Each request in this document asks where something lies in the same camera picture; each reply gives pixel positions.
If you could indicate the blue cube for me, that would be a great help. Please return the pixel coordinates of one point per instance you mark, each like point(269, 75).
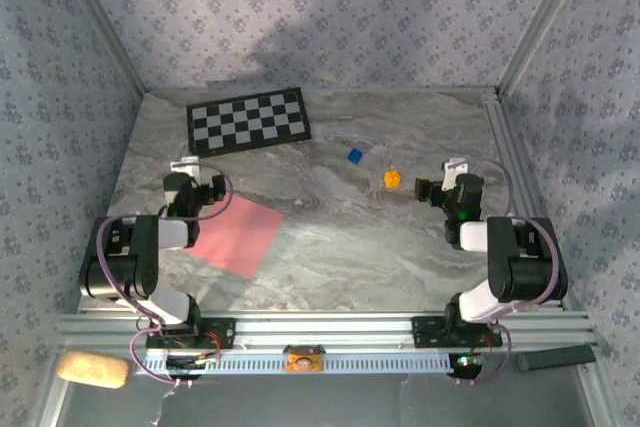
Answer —
point(355, 156)

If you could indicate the black and white checkerboard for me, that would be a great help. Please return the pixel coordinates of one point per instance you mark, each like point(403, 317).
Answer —
point(245, 122)

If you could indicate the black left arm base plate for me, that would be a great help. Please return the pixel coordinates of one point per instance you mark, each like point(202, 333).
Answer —
point(220, 334)

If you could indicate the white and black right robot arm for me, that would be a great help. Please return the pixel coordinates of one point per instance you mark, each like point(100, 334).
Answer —
point(505, 257)

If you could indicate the aluminium side rail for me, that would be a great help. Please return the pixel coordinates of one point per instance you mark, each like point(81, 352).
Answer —
point(510, 157)

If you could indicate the long aluminium base rail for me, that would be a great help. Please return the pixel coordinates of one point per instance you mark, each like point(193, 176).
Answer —
point(325, 329)

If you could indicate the pink paper sheet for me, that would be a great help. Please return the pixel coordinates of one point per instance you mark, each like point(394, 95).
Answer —
point(235, 237)

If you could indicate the yellow cube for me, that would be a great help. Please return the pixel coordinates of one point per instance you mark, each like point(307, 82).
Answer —
point(392, 179)

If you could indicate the small circuit board with LED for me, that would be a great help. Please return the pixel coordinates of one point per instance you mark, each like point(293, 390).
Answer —
point(465, 363)

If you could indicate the orange toy figure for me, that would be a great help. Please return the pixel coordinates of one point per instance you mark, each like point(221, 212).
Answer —
point(303, 362)

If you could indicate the aluminium frame post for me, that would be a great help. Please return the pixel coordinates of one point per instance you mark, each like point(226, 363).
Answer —
point(540, 22)

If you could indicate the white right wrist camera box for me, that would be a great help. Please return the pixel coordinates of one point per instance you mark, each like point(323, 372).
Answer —
point(452, 172)

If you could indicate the tan sponge block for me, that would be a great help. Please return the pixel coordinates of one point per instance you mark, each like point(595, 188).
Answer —
point(92, 369)

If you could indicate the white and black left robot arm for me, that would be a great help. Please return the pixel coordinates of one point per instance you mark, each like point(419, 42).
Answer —
point(150, 247)

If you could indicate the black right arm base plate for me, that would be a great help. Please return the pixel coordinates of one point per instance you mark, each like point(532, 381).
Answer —
point(427, 332)

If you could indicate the black flat bar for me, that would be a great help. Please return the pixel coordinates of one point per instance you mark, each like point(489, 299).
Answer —
point(555, 358)

